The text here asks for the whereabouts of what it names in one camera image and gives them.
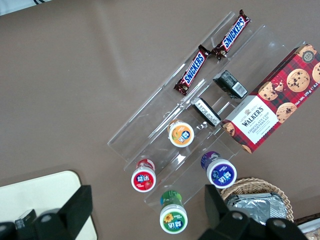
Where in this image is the beige plastic tray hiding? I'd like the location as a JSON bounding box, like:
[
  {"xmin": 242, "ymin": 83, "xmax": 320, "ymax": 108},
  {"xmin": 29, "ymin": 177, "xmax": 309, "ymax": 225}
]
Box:
[{"xmin": 0, "ymin": 170, "xmax": 98, "ymax": 240}]

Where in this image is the aluminium foil container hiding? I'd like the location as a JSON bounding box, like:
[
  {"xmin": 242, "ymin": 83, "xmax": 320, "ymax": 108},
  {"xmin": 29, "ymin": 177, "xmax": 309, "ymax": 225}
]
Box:
[{"xmin": 223, "ymin": 192, "xmax": 291, "ymax": 226}]

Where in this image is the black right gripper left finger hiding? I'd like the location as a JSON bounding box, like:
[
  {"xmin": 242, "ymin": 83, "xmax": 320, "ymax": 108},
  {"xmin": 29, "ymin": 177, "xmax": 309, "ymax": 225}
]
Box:
[{"xmin": 58, "ymin": 184, "xmax": 94, "ymax": 235}]

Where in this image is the small black box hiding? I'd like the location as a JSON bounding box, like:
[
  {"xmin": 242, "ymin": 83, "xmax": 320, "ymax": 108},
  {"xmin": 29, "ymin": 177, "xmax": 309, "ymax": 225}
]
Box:
[
  {"xmin": 212, "ymin": 70, "xmax": 247, "ymax": 100},
  {"xmin": 14, "ymin": 209, "xmax": 38, "ymax": 230},
  {"xmin": 190, "ymin": 97, "xmax": 222, "ymax": 129}
]

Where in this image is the red tartan cookie box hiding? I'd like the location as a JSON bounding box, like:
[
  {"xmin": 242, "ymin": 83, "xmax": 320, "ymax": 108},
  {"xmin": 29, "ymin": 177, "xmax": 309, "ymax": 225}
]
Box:
[{"xmin": 220, "ymin": 43, "xmax": 320, "ymax": 155}]

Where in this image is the blue gum bottle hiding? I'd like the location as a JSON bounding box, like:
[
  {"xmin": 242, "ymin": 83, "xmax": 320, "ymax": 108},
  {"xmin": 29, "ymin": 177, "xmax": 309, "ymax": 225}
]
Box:
[{"xmin": 200, "ymin": 150, "xmax": 238, "ymax": 190}]

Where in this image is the green gum bottle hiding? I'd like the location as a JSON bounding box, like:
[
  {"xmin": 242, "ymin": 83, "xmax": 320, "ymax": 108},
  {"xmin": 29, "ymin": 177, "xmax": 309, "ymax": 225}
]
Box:
[{"xmin": 159, "ymin": 189, "xmax": 189, "ymax": 235}]

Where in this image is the Snickers chocolate bar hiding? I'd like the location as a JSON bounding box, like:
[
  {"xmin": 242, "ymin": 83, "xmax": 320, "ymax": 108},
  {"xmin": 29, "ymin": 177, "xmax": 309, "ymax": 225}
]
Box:
[
  {"xmin": 210, "ymin": 9, "xmax": 252, "ymax": 61},
  {"xmin": 173, "ymin": 44, "xmax": 211, "ymax": 97}
]

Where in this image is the clear acrylic stepped display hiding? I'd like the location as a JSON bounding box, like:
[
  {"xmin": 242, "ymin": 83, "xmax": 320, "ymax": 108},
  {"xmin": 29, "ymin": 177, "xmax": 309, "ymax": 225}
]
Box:
[{"xmin": 106, "ymin": 10, "xmax": 307, "ymax": 210}]

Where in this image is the orange gum bottle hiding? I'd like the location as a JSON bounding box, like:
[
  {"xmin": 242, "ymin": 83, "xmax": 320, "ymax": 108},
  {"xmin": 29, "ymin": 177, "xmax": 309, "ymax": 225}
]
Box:
[{"xmin": 167, "ymin": 119, "xmax": 196, "ymax": 149}]

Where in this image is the white plastic bin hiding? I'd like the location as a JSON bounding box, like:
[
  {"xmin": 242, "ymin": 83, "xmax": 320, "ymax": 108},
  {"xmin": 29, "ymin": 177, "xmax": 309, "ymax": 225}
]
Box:
[{"xmin": 298, "ymin": 219, "xmax": 320, "ymax": 240}]

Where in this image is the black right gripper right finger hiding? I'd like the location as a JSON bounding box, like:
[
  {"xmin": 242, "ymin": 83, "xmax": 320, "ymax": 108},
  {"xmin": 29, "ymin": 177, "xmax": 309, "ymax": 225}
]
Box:
[{"xmin": 204, "ymin": 184, "xmax": 237, "ymax": 227}]

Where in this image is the red gum bottle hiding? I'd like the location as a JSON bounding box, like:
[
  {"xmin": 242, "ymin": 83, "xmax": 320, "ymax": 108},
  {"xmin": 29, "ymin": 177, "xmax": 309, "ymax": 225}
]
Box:
[{"xmin": 130, "ymin": 158, "xmax": 158, "ymax": 193}]

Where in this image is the light oval wicker basket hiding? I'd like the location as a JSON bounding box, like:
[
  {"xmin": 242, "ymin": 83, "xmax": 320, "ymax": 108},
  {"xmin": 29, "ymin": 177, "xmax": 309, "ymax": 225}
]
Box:
[{"xmin": 219, "ymin": 176, "xmax": 296, "ymax": 224}]

